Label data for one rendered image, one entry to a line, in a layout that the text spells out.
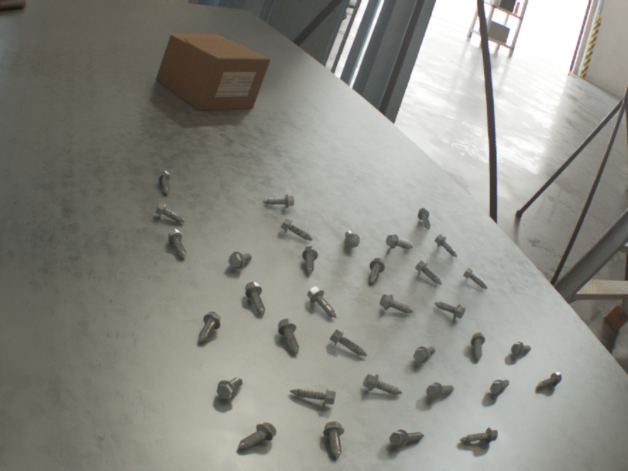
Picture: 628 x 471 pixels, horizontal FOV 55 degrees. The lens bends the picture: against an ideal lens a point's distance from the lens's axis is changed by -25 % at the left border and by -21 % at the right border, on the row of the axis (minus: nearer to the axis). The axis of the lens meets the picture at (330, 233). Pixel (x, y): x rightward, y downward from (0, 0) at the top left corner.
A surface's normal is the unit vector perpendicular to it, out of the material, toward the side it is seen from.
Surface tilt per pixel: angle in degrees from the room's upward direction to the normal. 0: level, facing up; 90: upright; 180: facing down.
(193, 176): 0
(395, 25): 90
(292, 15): 90
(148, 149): 0
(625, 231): 87
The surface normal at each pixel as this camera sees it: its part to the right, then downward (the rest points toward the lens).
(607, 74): 0.31, 0.50
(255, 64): 0.65, 0.51
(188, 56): -0.70, 0.10
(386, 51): -0.90, -0.11
